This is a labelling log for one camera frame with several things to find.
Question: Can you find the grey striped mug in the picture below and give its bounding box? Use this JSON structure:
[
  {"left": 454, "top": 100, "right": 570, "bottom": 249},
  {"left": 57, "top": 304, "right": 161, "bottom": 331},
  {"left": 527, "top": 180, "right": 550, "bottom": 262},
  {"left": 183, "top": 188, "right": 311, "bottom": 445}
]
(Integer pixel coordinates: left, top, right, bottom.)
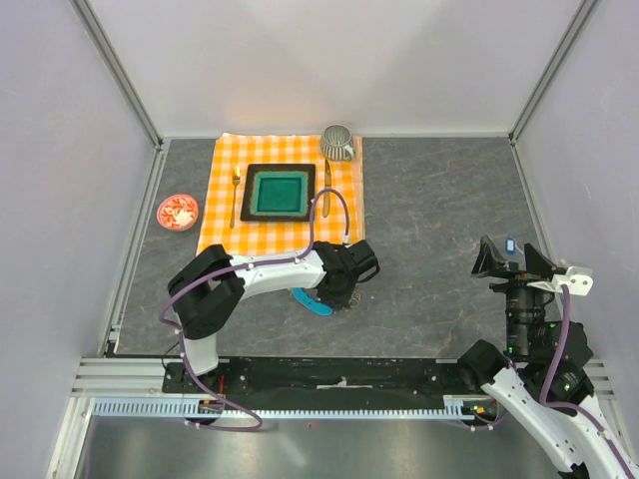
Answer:
[{"left": 319, "top": 125, "right": 356, "bottom": 162}]

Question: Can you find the gold fork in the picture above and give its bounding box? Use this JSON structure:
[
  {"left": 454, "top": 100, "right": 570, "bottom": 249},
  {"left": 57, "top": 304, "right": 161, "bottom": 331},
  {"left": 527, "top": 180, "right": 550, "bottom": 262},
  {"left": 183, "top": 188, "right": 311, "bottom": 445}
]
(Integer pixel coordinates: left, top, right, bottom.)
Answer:
[{"left": 230, "top": 166, "right": 242, "bottom": 229}]

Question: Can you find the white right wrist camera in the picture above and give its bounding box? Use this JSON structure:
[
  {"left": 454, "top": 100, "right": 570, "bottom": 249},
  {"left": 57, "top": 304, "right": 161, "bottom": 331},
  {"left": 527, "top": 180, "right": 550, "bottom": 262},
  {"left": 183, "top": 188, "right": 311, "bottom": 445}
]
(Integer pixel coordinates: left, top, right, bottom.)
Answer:
[{"left": 528, "top": 265, "right": 593, "bottom": 296}]

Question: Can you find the aluminium corner post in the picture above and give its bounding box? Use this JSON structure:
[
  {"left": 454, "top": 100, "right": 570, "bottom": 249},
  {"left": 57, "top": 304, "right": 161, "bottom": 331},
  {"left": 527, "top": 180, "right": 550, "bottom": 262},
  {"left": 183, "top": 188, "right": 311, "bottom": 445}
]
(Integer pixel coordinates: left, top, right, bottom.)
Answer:
[
  {"left": 70, "top": 0, "right": 164, "bottom": 150},
  {"left": 508, "top": 0, "right": 599, "bottom": 147}
]

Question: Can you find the gold knife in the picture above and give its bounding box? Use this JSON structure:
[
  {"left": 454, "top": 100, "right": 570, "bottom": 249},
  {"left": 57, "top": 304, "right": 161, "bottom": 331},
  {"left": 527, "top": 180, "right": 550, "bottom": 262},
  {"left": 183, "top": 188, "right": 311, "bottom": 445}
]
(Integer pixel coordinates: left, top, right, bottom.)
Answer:
[{"left": 321, "top": 159, "right": 333, "bottom": 219}]

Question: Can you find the blue key tag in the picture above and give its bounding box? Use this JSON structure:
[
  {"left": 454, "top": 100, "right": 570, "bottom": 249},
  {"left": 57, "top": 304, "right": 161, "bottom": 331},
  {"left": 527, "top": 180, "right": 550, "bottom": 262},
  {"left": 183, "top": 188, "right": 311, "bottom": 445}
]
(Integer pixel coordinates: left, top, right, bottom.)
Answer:
[{"left": 505, "top": 238, "right": 524, "bottom": 254}]

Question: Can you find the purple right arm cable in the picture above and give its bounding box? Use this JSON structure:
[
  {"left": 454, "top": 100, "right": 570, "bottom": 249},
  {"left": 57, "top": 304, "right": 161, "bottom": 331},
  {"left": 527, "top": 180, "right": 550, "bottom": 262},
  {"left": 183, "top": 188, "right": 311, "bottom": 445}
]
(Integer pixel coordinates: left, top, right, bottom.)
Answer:
[{"left": 538, "top": 283, "right": 639, "bottom": 479}]

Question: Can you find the aluminium corner post left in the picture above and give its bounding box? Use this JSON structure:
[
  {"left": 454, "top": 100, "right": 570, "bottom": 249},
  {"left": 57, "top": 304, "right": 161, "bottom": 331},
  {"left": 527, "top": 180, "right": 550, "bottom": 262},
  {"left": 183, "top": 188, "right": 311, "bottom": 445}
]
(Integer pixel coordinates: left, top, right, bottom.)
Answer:
[{"left": 70, "top": 0, "right": 164, "bottom": 150}]

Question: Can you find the grey slotted cable duct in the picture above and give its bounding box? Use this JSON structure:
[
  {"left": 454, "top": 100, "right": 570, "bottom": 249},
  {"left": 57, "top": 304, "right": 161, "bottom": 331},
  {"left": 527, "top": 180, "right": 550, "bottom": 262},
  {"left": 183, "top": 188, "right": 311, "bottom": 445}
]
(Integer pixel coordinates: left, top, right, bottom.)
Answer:
[{"left": 93, "top": 395, "right": 493, "bottom": 420}]

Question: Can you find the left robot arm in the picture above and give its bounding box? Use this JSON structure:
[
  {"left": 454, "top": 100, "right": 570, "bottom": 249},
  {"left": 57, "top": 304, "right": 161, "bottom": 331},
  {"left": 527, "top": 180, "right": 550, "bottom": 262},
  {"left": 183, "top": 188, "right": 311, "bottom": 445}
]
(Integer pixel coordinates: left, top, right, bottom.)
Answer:
[{"left": 167, "top": 240, "right": 380, "bottom": 392}]

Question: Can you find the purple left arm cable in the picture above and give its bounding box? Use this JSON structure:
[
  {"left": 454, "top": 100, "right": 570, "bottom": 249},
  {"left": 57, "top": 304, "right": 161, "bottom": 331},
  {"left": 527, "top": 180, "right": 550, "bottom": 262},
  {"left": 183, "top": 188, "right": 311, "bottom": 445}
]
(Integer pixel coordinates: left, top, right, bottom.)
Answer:
[{"left": 158, "top": 188, "right": 350, "bottom": 433}]

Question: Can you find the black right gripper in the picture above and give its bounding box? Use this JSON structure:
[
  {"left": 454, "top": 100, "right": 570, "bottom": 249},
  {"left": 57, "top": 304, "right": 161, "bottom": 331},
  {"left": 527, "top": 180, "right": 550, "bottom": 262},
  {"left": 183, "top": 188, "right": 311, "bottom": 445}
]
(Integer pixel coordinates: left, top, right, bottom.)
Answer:
[{"left": 468, "top": 234, "right": 556, "bottom": 355}]

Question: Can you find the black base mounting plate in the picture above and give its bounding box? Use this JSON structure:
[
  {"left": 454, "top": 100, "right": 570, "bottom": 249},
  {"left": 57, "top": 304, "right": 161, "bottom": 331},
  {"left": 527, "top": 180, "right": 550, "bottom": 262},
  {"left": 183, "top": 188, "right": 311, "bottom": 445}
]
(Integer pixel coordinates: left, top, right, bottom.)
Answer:
[{"left": 162, "top": 354, "right": 505, "bottom": 413}]

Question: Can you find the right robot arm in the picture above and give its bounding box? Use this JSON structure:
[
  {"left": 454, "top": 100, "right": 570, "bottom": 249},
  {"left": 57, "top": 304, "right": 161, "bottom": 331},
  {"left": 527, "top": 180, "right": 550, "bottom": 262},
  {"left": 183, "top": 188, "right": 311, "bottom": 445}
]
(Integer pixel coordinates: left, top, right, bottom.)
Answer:
[{"left": 456, "top": 237, "right": 638, "bottom": 478}]

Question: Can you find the black teal square plate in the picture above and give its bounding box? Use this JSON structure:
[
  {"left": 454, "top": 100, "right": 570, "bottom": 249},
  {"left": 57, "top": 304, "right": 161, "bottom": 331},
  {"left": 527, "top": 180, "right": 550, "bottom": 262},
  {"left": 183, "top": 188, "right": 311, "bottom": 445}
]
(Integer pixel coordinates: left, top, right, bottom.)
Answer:
[{"left": 240, "top": 164, "right": 316, "bottom": 223}]

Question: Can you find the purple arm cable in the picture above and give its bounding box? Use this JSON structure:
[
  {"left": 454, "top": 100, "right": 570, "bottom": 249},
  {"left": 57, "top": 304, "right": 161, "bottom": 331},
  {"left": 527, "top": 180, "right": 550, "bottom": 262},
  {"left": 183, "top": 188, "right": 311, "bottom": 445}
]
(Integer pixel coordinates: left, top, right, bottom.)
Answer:
[
  {"left": 158, "top": 188, "right": 350, "bottom": 433},
  {"left": 538, "top": 283, "right": 639, "bottom": 479}
]

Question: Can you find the red white patterned bowl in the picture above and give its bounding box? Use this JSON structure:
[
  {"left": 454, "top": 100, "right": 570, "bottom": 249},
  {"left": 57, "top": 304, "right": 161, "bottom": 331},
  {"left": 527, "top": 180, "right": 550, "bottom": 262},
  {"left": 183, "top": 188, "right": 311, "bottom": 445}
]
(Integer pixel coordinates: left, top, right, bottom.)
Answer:
[{"left": 156, "top": 194, "right": 199, "bottom": 232}]

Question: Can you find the aluminium corner post right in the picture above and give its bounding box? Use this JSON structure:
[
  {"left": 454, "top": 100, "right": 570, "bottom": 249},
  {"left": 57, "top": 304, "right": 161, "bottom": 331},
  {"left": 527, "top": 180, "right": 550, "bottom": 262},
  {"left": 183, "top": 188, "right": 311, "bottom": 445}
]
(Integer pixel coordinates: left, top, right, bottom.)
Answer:
[{"left": 508, "top": 0, "right": 599, "bottom": 147}]

